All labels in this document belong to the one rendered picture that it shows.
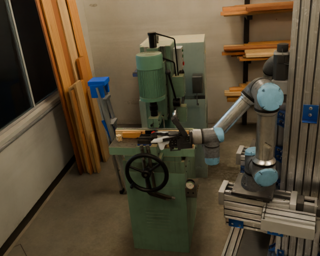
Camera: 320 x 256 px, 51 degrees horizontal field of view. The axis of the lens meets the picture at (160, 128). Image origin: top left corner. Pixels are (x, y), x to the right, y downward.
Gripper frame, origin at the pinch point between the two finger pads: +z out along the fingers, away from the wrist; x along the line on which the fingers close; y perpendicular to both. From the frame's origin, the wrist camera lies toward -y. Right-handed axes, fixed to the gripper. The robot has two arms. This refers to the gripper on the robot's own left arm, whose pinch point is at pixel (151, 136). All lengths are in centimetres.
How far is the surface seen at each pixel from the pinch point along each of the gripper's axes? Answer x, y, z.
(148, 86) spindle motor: 61, -16, 0
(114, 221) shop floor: 111, 110, 43
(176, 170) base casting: 57, 43, -13
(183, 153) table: 54, 30, -19
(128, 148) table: 62, 26, 18
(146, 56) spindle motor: 59, -35, 0
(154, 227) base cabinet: 68, 92, 5
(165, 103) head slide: 78, 0, -10
